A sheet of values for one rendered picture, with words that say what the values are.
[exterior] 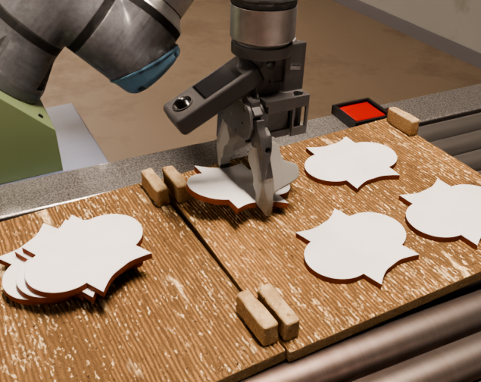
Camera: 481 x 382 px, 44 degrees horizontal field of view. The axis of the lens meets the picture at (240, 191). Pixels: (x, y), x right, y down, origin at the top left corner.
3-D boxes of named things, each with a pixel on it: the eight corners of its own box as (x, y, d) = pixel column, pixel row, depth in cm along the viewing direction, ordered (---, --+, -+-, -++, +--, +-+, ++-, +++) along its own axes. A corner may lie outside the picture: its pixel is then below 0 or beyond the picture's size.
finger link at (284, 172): (311, 208, 74) (298, 134, 73) (270, 219, 72) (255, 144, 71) (298, 207, 77) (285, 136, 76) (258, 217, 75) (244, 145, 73)
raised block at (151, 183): (141, 186, 82) (139, 169, 80) (154, 183, 83) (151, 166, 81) (157, 208, 78) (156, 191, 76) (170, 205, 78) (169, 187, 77)
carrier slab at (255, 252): (159, 188, 84) (158, 179, 83) (388, 125, 100) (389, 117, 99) (288, 363, 59) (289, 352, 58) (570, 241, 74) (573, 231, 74)
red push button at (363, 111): (337, 114, 105) (338, 107, 104) (366, 108, 107) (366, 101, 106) (356, 129, 100) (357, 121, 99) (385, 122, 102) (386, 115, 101)
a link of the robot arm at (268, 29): (251, 14, 62) (216, -4, 68) (249, 57, 65) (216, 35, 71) (310, 7, 66) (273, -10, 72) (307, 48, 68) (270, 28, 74)
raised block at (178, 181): (161, 183, 83) (160, 165, 81) (173, 179, 83) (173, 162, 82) (178, 205, 78) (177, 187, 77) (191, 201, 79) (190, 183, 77)
